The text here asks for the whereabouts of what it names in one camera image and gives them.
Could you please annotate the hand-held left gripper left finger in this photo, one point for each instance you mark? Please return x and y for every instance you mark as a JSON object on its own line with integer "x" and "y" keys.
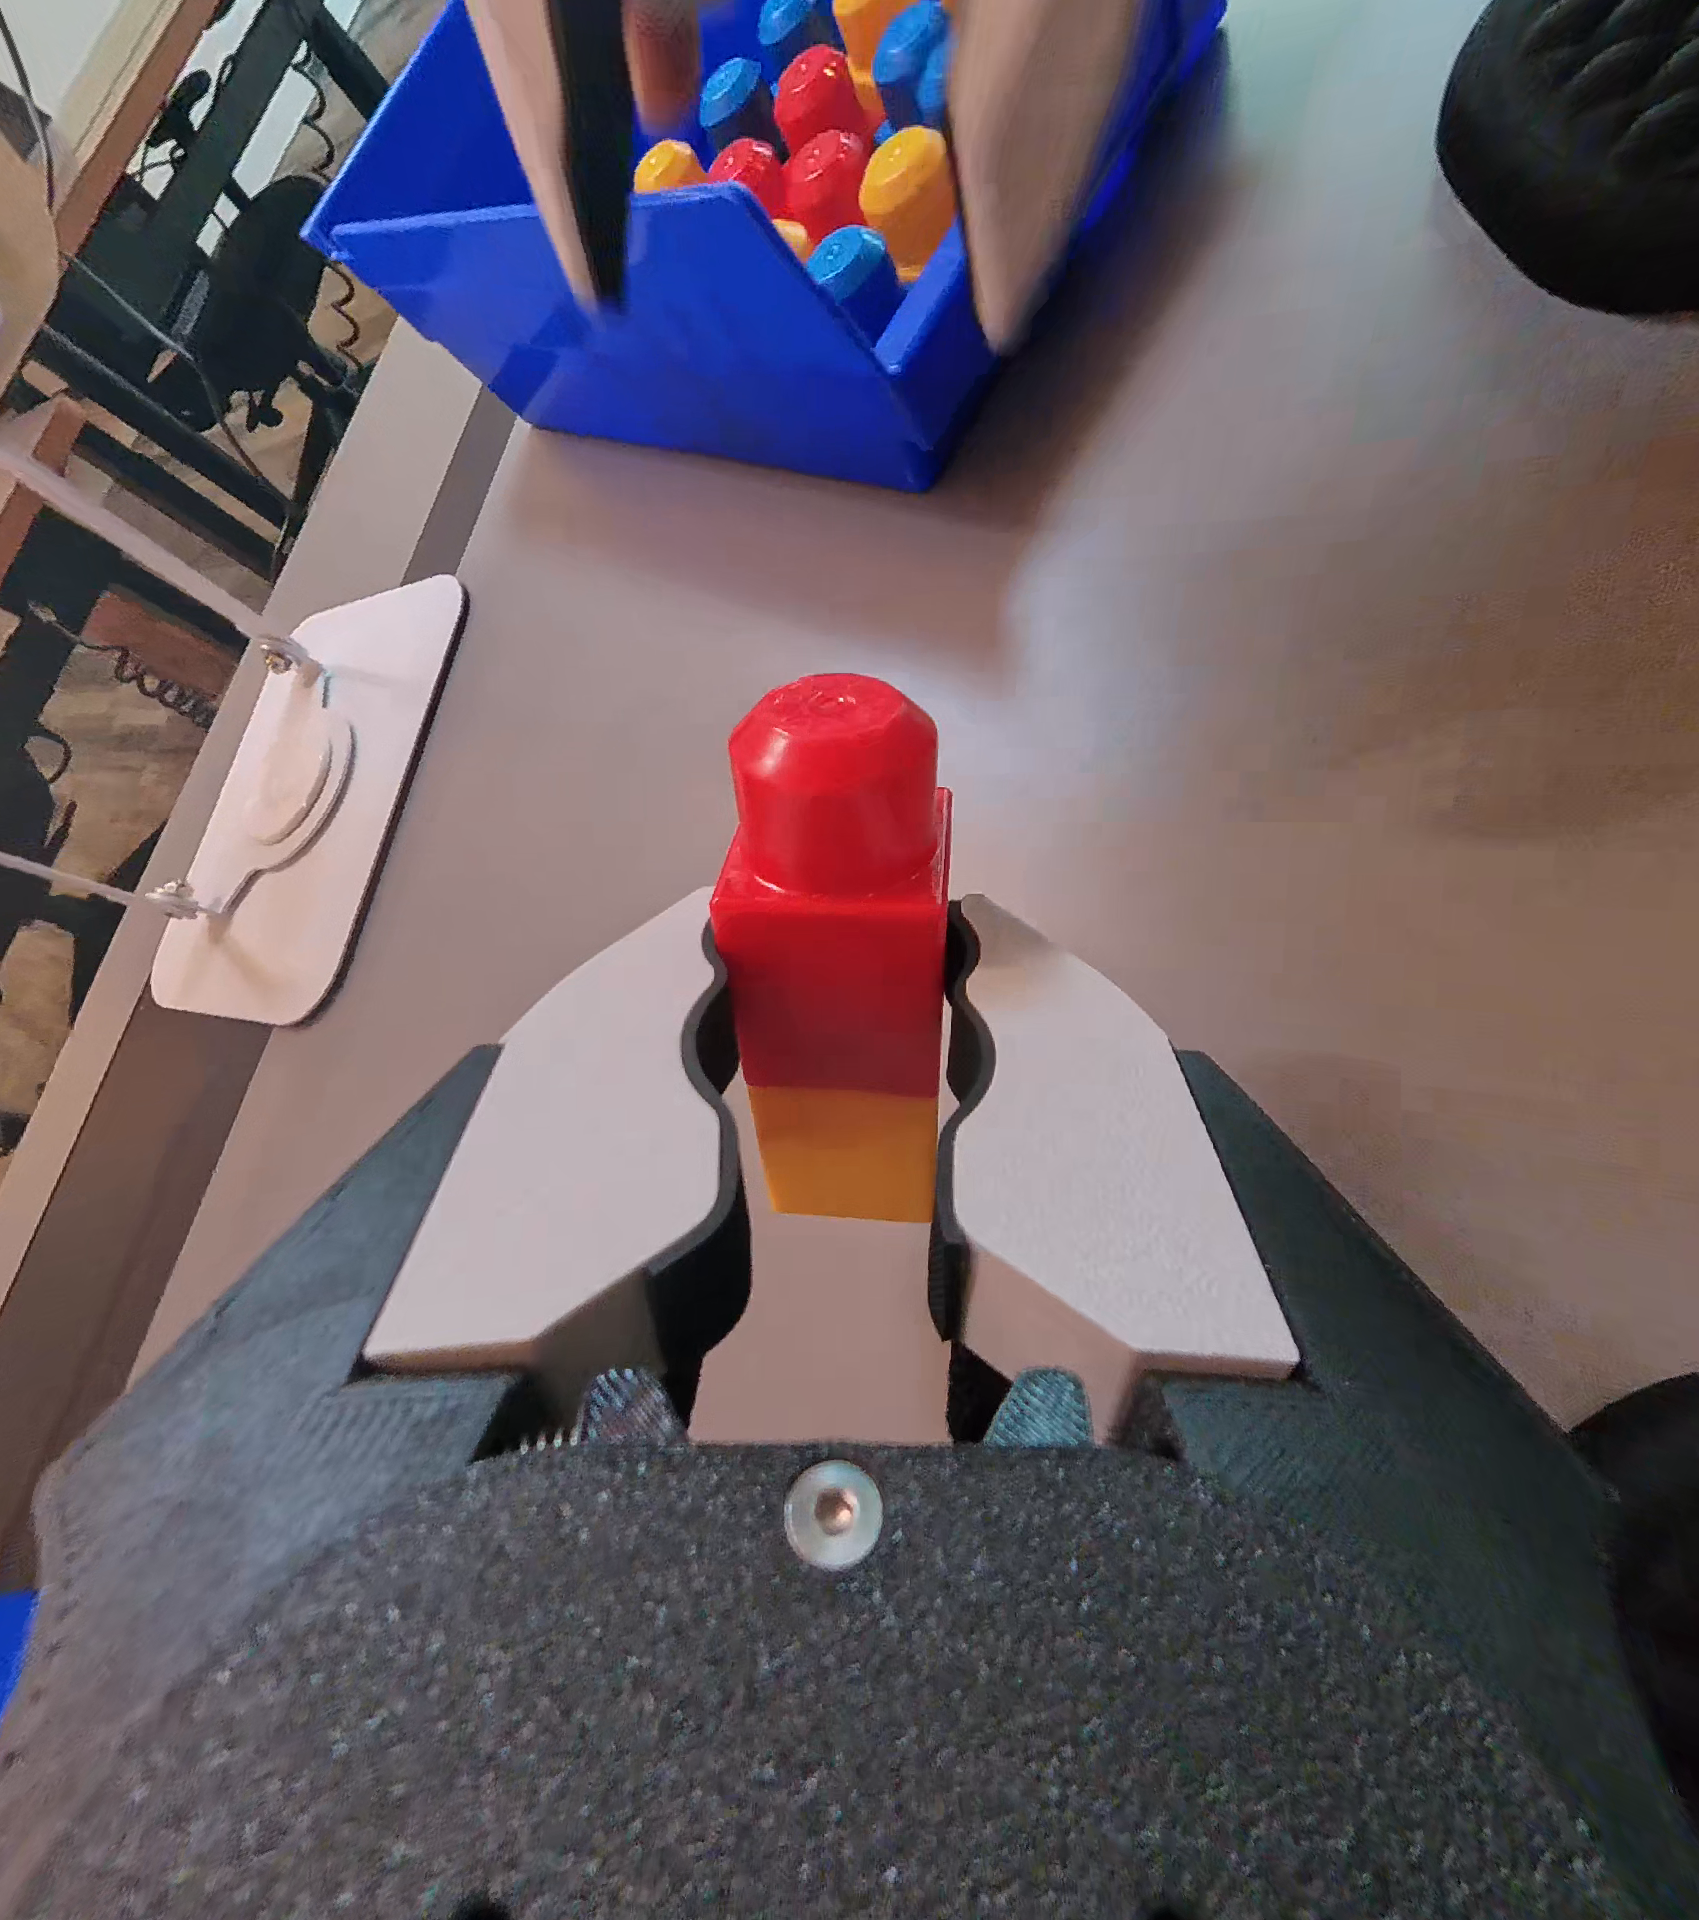
{"x": 549, "y": 1199}

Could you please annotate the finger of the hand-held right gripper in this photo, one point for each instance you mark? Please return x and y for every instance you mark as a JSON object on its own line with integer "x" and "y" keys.
{"x": 527, "y": 90}
{"x": 1045, "y": 135}

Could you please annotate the black office chair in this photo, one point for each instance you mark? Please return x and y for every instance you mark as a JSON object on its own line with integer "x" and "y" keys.
{"x": 264, "y": 285}

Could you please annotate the red toy block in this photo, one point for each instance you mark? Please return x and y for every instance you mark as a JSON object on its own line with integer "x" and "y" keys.
{"x": 827, "y": 975}

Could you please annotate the white document stand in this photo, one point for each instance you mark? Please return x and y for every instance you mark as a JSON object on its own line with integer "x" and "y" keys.
{"x": 339, "y": 674}

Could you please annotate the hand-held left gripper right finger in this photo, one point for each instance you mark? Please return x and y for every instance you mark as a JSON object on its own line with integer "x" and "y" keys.
{"x": 1118, "y": 1199}

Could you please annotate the group of mega blocks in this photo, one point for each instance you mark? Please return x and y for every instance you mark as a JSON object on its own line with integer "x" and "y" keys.
{"x": 820, "y": 99}

